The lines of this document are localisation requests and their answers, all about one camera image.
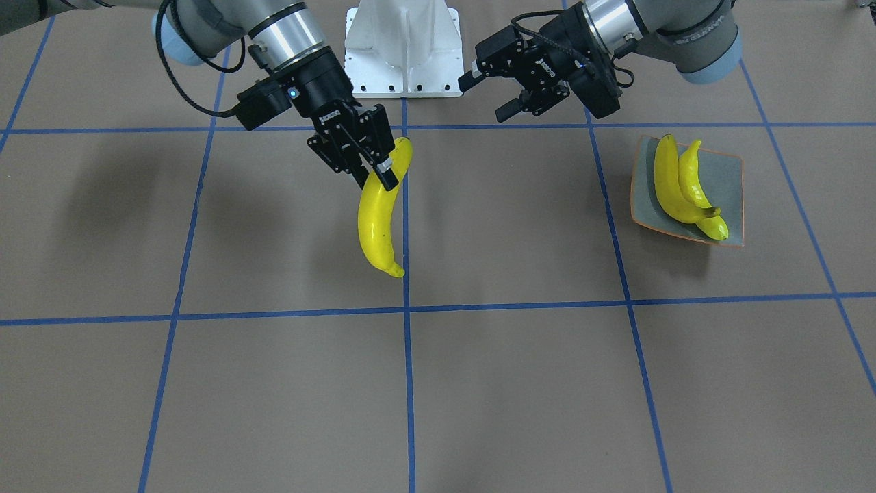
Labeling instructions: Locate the yellow banana greenish tip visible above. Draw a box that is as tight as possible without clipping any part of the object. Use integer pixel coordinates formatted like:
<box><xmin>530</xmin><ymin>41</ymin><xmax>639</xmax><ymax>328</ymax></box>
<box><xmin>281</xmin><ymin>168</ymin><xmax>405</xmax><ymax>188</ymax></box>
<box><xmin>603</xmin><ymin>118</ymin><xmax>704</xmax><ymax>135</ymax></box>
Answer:
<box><xmin>678</xmin><ymin>140</ymin><xmax>730</xmax><ymax>241</ymax></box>

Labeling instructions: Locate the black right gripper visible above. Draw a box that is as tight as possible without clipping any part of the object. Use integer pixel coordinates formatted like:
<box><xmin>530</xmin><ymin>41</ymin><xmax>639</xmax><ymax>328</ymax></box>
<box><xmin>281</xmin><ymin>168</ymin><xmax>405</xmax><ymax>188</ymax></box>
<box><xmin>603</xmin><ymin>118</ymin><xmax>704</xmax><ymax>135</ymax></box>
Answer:
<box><xmin>274</xmin><ymin>48</ymin><xmax>400</xmax><ymax>192</ymax></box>

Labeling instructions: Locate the brown paper table cover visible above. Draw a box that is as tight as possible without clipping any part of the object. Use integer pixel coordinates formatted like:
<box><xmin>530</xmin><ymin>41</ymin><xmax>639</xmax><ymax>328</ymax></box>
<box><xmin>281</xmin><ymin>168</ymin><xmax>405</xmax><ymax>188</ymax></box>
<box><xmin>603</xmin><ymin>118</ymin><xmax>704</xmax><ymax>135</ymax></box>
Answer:
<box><xmin>1</xmin><ymin>1</ymin><xmax>875</xmax><ymax>492</ymax></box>

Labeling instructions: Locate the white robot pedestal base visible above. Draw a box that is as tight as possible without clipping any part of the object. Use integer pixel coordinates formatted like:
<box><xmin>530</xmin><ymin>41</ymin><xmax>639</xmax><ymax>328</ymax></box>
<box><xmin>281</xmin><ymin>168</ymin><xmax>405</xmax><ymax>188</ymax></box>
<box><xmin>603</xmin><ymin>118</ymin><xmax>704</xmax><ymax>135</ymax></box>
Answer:
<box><xmin>344</xmin><ymin>1</ymin><xmax>465</xmax><ymax>98</ymax></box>

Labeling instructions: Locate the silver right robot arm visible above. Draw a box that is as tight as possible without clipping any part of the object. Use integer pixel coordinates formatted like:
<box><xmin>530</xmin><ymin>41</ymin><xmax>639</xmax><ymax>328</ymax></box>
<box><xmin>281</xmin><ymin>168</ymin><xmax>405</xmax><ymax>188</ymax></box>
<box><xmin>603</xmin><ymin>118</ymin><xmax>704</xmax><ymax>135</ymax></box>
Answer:
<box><xmin>122</xmin><ymin>1</ymin><xmax>401</xmax><ymax>191</ymax></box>

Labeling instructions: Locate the yellow banana dark stem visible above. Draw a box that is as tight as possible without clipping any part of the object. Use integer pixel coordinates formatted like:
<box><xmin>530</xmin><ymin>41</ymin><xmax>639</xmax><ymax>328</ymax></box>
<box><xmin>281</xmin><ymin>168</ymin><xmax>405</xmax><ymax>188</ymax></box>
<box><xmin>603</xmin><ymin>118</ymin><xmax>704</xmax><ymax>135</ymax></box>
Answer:
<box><xmin>654</xmin><ymin>134</ymin><xmax>721</xmax><ymax>224</ymax></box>

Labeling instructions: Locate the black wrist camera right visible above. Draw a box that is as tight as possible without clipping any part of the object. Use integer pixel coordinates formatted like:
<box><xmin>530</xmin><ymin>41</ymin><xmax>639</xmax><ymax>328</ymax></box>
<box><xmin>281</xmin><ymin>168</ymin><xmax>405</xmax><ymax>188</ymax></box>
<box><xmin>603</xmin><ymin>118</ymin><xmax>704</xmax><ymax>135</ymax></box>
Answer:
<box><xmin>233</xmin><ymin>78</ymin><xmax>292</xmax><ymax>131</ymax></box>

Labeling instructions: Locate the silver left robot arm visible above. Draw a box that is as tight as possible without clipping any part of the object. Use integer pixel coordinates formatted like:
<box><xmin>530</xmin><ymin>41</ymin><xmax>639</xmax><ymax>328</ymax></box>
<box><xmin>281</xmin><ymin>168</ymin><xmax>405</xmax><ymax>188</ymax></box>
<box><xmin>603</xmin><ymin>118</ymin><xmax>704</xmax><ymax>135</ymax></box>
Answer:
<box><xmin>458</xmin><ymin>1</ymin><xmax>743</xmax><ymax>123</ymax></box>

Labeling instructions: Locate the grey square plate orange rim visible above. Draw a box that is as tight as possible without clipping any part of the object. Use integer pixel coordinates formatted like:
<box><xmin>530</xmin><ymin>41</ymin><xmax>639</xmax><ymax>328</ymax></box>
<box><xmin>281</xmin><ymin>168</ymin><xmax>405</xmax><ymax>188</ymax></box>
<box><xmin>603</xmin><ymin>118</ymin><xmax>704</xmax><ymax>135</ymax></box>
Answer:
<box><xmin>630</xmin><ymin>135</ymin><xmax>745</xmax><ymax>247</ymax></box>

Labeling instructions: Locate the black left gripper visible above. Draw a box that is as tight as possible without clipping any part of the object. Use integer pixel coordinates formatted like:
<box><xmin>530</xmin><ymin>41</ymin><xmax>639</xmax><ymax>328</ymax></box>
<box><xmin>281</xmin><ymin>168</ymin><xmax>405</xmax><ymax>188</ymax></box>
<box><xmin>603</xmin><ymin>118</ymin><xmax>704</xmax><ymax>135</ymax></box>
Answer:
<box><xmin>458</xmin><ymin>18</ymin><xmax>622</xmax><ymax>124</ymax></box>

